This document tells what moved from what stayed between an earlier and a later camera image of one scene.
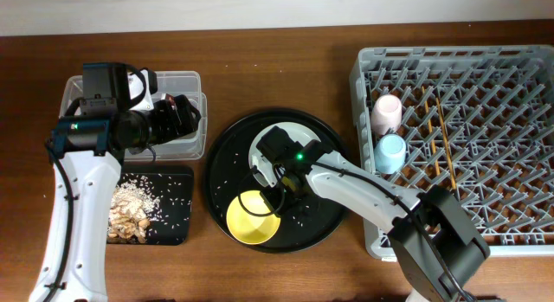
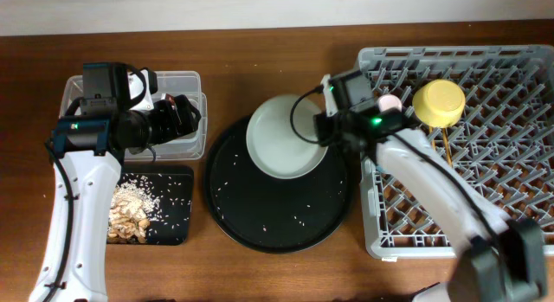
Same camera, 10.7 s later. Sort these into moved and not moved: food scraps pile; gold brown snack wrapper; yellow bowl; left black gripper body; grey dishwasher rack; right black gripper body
Moved: right black gripper body; yellow bowl
Not moved: food scraps pile; left black gripper body; grey dishwasher rack; gold brown snack wrapper
